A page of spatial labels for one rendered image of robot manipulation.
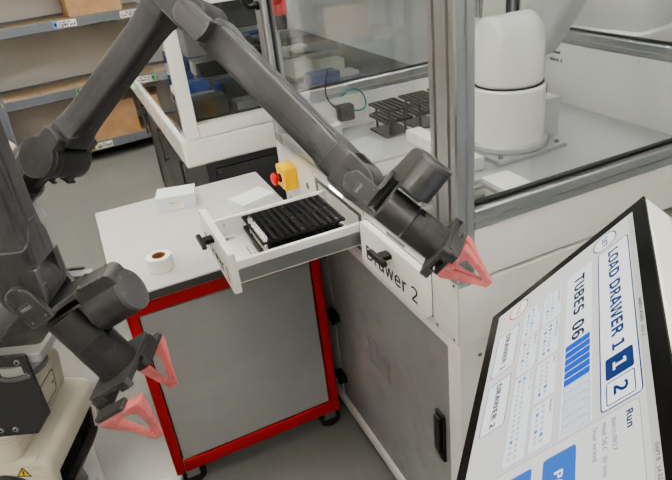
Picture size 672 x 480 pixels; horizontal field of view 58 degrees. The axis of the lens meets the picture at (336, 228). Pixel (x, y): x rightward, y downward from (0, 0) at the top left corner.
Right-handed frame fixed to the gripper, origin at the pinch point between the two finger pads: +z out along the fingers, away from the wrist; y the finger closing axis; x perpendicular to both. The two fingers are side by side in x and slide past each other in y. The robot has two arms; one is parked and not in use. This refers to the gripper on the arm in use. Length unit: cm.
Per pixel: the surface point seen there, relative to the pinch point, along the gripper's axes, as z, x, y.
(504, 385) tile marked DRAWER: 7.1, 1.1, -16.8
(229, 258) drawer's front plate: -37, 48, 21
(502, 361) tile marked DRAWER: 7.0, 2.5, -10.7
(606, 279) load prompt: 7.4, -16.4, -9.8
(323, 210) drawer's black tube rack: -28, 43, 51
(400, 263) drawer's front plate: -7.1, 25.1, 27.3
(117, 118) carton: -212, 264, 303
